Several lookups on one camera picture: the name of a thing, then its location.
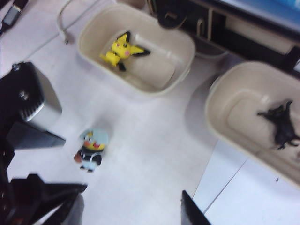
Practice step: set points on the black wooden desk shelf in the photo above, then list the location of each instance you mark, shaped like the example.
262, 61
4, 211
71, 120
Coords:
218, 30

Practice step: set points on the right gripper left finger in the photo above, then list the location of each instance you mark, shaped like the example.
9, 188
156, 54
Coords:
76, 211

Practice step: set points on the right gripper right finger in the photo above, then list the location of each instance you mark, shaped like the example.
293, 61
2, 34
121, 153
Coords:
191, 213

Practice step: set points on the duck doll with basketball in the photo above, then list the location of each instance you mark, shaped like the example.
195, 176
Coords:
93, 150

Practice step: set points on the handwritten white paper sheet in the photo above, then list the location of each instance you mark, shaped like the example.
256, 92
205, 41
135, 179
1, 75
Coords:
257, 206

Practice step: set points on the cream cardboard box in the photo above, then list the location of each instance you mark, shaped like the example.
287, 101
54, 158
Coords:
255, 32

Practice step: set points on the blank white paper sheet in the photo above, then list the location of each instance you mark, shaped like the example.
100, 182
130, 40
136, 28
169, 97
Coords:
220, 175

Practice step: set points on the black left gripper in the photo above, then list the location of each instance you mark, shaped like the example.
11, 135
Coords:
11, 187

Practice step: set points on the yellow Pichu doll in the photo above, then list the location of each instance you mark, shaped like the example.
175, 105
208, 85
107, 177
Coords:
118, 51

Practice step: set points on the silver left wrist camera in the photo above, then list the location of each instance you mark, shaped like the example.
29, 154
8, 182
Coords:
42, 93

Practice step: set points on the black cat doll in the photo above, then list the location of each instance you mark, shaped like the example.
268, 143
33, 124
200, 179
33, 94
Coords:
283, 129

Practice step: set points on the beige pulp paper box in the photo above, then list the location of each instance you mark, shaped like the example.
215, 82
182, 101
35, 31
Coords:
150, 70
239, 122

